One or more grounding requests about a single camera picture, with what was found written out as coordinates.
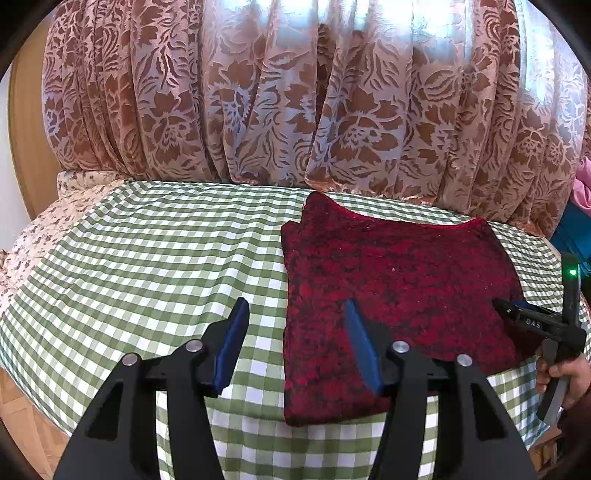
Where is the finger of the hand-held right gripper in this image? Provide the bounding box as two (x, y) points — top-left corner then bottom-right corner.
(492, 298), (561, 339)

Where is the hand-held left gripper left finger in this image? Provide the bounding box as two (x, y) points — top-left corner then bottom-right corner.
(53, 298), (252, 480)

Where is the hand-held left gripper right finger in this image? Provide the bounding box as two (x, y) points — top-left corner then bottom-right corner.
(345, 299), (539, 480)

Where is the dark red patterned knit garment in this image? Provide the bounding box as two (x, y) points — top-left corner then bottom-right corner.
(280, 191), (532, 428)

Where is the person's right hand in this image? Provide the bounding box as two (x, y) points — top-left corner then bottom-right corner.
(534, 353), (591, 412)

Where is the blue plastic container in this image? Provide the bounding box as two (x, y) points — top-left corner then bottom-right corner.
(551, 200), (591, 254)

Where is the green white checkered cloth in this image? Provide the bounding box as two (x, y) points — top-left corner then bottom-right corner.
(0, 180), (591, 480)

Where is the pink cloth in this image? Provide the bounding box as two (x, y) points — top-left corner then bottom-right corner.
(574, 157), (591, 208)

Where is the beige floral bed sheet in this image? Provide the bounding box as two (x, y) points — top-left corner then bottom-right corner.
(0, 170), (126, 315)

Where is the brown floral curtain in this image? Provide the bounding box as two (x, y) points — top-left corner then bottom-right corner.
(41, 0), (591, 238)

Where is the wooden panel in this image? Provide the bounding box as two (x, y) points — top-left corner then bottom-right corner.
(9, 60), (64, 217)

